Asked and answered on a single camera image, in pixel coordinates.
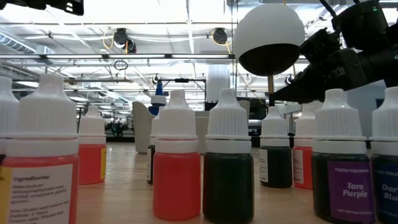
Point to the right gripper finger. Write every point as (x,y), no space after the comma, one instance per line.
(317,87)

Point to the small purple-labelled dropper bottle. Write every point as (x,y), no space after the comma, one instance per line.
(339,124)

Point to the small blue-labelled dropper bottle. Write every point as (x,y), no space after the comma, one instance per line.
(387,124)

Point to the small red dropper bottle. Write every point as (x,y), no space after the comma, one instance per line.
(303,168)

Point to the small dark green dropper bottle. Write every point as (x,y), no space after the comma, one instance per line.
(278,168)
(228,186)

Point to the large blue-capped coloring bottle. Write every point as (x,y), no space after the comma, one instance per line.
(158,100)

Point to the grey plastic bin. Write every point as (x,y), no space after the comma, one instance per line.
(141,130)

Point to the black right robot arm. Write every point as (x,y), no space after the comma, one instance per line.
(360,25)

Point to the small black ceiling reel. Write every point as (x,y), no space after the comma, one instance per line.
(156,80)
(289,79)

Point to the white globe table lamp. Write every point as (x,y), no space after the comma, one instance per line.
(269,28)

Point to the black-framed light bar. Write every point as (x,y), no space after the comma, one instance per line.
(124,56)

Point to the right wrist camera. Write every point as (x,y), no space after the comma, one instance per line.
(320,46)

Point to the black aluminium frame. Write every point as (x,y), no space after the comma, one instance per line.
(124,139)

